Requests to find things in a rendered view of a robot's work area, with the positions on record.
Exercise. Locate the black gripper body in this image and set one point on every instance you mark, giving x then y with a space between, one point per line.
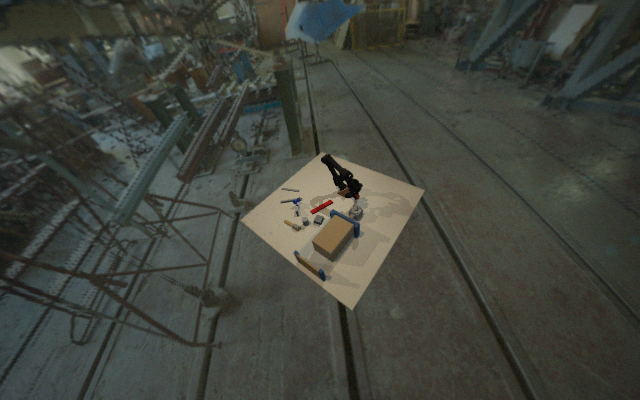
349 195

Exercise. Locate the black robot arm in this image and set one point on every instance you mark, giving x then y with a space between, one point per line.
344 174

